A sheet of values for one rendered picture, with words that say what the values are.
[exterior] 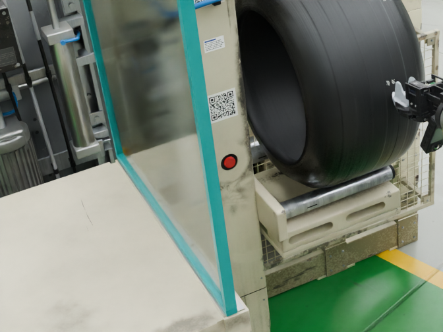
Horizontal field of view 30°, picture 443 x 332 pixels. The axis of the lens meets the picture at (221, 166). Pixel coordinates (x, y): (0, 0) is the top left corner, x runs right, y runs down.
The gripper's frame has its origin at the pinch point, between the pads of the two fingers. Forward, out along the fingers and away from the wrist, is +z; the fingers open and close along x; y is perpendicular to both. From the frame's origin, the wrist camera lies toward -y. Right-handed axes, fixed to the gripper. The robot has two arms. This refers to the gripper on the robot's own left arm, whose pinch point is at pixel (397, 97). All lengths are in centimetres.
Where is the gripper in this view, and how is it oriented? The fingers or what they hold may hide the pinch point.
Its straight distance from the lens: 192.5
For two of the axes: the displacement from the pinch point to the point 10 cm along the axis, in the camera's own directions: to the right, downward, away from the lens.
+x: -9.0, 3.1, -2.9
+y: -1.6, -8.8, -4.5
